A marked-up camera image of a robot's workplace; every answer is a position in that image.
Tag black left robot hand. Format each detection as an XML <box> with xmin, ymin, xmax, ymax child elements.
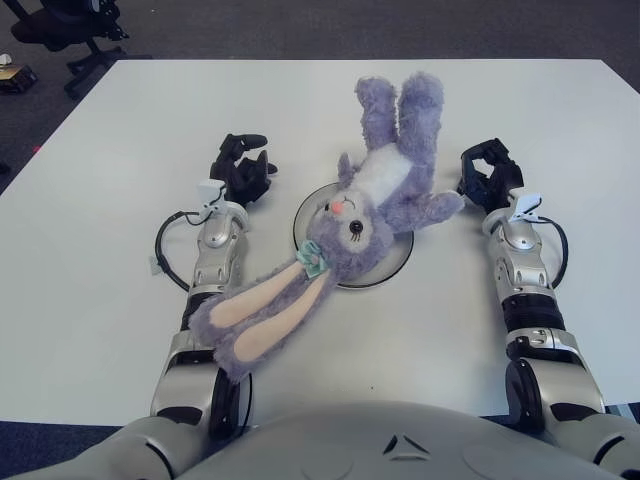
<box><xmin>208</xmin><ymin>132</ymin><xmax>280</xmax><ymax>205</ymax></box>

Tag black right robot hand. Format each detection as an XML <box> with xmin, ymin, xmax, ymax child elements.
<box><xmin>456</xmin><ymin>138</ymin><xmax>525</xmax><ymax>211</ymax></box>

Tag purple plush bunny doll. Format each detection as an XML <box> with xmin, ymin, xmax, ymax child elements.
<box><xmin>187</xmin><ymin>72</ymin><xmax>466</xmax><ymax>385</ymax></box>

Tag white plate black rim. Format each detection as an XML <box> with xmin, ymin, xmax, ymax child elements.
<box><xmin>292</xmin><ymin>182</ymin><xmax>415</xmax><ymax>290</ymax></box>

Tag black office chair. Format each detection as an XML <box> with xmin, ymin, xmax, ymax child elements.
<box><xmin>9</xmin><ymin>0</ymin><xmax>151</xmax><ymax>101</ymax></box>

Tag black yellow box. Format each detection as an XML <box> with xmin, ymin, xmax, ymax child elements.
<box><xmin>0</xmin><ymin>64</ymin><xmax>39</xmax><ymax>95</ymax></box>

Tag white table leg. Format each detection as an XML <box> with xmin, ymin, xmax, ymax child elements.
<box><xmin>607</xmin><ymin>402</ymin><xmax>640</xmax><ymax>431</ymax></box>

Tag silver robot torso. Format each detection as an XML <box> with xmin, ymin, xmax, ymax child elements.
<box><xmin>0</xmin><ymin>399</ymin><xmax>640</xmax><ymax>480</ymax></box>

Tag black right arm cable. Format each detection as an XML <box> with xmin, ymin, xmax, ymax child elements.
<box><xmin>537</xmin><ymin>217</ymin><xmax>570</xmax><ymax>291</ymax></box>

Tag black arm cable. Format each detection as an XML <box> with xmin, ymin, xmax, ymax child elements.
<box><xmin>537</xmin><ymin>217</ymin><xmax>570</xmax><ymax>291</ymax></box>
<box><xmin>155</xmin><ymin>210</ymin><xmax>209</xmax><ymax>291</ymax></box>

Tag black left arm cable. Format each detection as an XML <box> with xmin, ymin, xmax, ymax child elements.
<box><xmin>155</xmin><ymin>210</ymin><xmax>209</xmax><ymax>291</ymax></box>

